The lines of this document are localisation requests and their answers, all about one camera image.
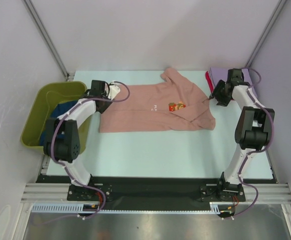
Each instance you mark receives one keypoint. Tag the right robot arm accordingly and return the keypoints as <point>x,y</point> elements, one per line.
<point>254,130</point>

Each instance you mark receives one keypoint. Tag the folded red t shirt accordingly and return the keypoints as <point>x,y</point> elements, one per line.
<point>219,92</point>

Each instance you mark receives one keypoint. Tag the pink printed t shirt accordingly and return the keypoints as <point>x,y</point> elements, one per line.
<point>174,104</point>

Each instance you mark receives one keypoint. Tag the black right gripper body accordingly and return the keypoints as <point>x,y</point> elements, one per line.
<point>220,92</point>

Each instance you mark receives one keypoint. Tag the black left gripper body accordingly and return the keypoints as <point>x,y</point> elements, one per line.
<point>104,96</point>

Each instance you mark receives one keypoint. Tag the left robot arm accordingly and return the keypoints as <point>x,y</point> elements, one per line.
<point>62,140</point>

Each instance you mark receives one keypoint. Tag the aluminium front rail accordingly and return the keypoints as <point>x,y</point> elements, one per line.
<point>65,192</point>

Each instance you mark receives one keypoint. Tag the folded purple t shirt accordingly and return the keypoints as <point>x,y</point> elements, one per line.
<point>215,74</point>

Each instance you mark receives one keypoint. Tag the aluminium frame post left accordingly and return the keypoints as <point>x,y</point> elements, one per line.
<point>31,9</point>

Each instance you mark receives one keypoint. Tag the aluminium frame post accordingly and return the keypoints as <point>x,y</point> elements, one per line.
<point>266,31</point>
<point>31,9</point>

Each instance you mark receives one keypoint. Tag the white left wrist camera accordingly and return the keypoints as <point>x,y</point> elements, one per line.
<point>113,90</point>

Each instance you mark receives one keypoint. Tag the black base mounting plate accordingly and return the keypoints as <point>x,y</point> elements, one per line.
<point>202,189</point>

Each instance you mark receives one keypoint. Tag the aluminium frame post right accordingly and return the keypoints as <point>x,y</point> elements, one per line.
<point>266,31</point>

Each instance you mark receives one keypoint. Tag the olive green plastic bin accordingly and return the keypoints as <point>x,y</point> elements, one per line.
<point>47,99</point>

